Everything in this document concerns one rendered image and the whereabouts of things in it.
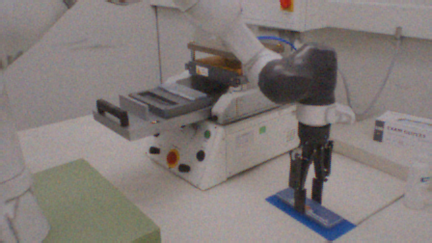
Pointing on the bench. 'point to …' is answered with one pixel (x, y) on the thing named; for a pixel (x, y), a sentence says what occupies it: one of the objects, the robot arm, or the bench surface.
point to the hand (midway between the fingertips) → (309, 197)
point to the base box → (249, 145)
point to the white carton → (404, 131)
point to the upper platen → (222, 63)
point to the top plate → (229, 49)
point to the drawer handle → (113, 111)
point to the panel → (180, 142)
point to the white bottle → (418, 182)
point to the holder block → (169, 102)
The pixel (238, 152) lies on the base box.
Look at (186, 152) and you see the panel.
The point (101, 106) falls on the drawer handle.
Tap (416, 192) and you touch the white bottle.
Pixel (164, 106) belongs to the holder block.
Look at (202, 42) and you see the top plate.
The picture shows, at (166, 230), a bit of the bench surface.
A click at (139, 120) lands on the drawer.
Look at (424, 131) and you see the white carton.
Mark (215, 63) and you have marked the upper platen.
